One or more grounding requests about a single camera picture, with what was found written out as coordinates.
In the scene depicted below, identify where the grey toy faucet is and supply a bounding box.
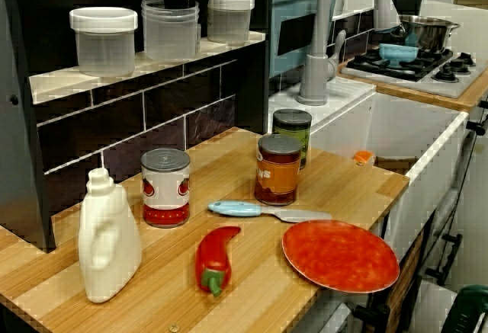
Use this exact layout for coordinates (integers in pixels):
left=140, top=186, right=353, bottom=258
left=296, top=0, right=401, bottom=107

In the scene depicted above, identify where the black cabinet handle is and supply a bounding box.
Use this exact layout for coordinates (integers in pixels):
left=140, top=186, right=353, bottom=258
left=352, top=303, right=390, bottom=323
left=465, top=118, right=488, bottom=136
left=425, top=232, right=464, bottom=287

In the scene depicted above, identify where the white sink basin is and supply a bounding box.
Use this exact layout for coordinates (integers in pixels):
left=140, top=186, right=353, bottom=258
left=268, top=78, right=470, bottom=242

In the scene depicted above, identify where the black gas stove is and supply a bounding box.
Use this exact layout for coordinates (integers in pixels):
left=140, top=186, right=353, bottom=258
left=340, top=48, right=478, bottom=98

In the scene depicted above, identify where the toy knife blue handle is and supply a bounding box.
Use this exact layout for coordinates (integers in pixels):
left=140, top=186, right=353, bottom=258
left=207, top=200, right=333, bottom=224

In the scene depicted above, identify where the medium clear jar white lid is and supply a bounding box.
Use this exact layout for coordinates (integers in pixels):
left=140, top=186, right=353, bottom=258
left=207, top=0, right=256, bottom=46

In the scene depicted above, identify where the light blue small bowl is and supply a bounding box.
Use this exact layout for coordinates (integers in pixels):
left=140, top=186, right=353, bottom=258
left=378, top=42, right=421, bottom=69

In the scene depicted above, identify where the green peas label can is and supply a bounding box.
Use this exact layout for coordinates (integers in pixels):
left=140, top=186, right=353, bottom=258
left=271, top=108, right=313, bottom=171

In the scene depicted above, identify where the green plastic object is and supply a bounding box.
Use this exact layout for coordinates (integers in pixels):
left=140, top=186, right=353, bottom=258
left=443, top=284, right=488, bottom=333

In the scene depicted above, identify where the red round plate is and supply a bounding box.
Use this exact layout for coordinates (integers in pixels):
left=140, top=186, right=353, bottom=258
left=281, top=219, right=401, bottom=295

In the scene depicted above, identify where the beans label tin can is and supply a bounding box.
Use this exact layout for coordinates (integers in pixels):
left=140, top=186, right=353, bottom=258
left=253, top=133, right=303, bottom=207

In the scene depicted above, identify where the black tiled shelf unit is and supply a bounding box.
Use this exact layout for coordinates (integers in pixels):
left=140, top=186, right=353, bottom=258
left=0, top=0, right=276, bottom=255

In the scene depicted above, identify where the tomato label tin can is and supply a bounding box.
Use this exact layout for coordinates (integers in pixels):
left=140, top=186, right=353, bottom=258
left=140, top=148, right=191, bottom=229

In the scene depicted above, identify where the orange plastic bowl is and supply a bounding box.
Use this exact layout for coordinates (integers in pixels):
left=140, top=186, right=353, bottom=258
left=352, top=150, right=377, bottom=166

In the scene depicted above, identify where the large clear jar white lid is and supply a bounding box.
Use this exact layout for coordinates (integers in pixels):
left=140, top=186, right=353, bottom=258
left=69, top=6, right=139, bottom=77

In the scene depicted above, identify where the steel cooking pot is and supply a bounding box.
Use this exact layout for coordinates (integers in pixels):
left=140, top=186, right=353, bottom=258
left=391, top=14, right=461, bottom=53

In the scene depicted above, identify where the white plastic detergent bottle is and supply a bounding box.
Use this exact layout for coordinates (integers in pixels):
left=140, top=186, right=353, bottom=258
left=77, top=168, right=143, bottom=304

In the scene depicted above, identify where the red toy chili pepper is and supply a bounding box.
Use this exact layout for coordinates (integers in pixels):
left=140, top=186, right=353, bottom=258
left=194, top=226, right=242, bottom=298

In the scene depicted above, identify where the clear lidless plastic cup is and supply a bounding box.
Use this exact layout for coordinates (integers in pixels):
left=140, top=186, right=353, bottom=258
left=140, top=0, right=201, bottom=61

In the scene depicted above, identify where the blue plastic bin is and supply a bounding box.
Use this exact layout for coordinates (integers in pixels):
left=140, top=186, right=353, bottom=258
left=271, top=0, right=345, bottom=79

